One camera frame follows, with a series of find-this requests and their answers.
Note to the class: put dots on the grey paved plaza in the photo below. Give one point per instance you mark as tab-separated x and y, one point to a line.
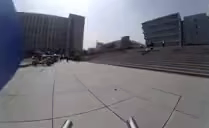
92	83

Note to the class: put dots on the low distant building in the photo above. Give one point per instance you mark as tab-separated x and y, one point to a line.
125	42

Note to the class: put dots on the row of parked scooters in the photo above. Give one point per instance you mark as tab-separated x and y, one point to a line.
45	59

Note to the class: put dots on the robot's own part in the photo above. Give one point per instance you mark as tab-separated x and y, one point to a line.
132	123
67	124

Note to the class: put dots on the dark glass building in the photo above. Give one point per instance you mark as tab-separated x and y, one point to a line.
162	30

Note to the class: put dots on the large grey ribbed building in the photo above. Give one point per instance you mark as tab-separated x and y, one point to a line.
45	31

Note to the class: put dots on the wide stone stairs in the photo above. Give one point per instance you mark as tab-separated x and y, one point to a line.
178	60

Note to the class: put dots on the grey block building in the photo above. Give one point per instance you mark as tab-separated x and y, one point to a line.
197	30

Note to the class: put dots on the blue panel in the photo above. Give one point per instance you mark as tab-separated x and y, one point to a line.
3	43

